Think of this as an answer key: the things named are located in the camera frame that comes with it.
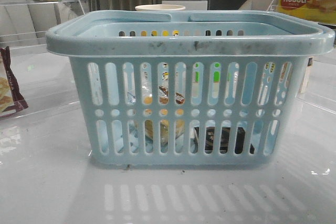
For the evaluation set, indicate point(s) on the red peanut snack bag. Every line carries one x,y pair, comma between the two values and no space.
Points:
11,99

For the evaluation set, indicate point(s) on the grey armchair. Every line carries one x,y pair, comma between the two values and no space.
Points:
257,5

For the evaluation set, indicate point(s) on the clear acrylic right shelf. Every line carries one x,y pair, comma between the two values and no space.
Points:
318,88

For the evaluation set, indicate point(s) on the clear acrylic left shelf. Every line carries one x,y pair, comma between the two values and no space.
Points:
24,24

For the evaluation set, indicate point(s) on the light blue plastic basket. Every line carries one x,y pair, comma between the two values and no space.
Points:
226,68

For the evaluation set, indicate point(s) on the clear acrylic shelf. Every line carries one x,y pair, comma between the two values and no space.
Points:
318,88
24,24

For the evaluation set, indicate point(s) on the packaged bread slice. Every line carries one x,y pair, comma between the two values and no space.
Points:
147,98

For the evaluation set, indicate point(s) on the yellow popcorn cup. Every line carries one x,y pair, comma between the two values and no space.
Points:
160,7

